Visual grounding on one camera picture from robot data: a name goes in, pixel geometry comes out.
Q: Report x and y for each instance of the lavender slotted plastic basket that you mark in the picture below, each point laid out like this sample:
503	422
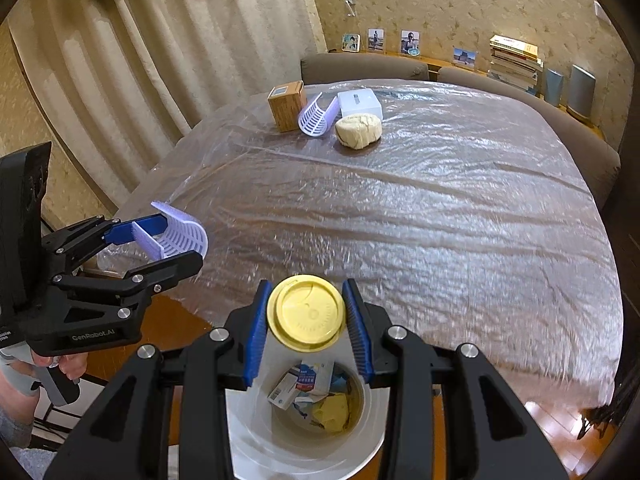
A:
185	237
315	120

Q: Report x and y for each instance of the person's grey clothing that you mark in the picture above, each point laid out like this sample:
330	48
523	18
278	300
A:
35	465

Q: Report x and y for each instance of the stack of books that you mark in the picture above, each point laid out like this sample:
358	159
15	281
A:
515	65

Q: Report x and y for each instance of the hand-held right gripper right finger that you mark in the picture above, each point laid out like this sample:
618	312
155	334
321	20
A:
357	335

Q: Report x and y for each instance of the person's left hand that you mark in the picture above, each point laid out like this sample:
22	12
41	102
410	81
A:
72	365

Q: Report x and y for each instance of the brown cardboard box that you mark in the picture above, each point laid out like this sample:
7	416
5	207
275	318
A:
287	110

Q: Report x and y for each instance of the clear plastic table sheet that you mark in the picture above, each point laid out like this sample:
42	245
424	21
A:
425	235

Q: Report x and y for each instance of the cream patterned curtain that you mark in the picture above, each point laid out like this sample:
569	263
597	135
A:
200	60

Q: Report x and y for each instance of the clear acrylic photo frame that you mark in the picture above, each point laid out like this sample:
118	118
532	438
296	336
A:
376	41
410	43

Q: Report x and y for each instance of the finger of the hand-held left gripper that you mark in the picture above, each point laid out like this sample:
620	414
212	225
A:
170	267
122	231

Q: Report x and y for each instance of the metal wall hook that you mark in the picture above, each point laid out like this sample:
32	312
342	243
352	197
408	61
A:
350	5

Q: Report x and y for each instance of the yellow crumpled paper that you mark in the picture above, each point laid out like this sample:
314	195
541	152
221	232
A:
332	410

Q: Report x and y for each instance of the blue white carton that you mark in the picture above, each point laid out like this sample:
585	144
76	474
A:
302	382

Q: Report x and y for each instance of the person's left forearm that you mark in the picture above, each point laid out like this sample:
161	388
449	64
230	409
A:
15	410

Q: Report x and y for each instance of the beige dough lump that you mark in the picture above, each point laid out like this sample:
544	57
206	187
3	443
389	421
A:
357	132

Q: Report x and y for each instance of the white trash bin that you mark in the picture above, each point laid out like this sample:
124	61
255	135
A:
250	440

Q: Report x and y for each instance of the rounded white photo frame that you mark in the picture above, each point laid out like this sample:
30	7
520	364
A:
351	43

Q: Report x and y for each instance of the white rectangular box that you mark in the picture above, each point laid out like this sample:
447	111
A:
357	102

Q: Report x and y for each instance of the teal crumpled wrapper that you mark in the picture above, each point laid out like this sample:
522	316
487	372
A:
341	380

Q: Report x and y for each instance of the yellow round lid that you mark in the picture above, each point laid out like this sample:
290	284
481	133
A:
305	310

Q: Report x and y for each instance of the white wall switch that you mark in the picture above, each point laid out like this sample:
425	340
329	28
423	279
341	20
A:
599	12

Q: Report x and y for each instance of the landscape building photo frame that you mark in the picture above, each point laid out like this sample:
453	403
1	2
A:
465	57

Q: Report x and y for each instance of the small grey speaker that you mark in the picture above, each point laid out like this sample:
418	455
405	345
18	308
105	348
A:
554	87

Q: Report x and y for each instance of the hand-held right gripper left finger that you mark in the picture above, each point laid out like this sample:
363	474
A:
255	340

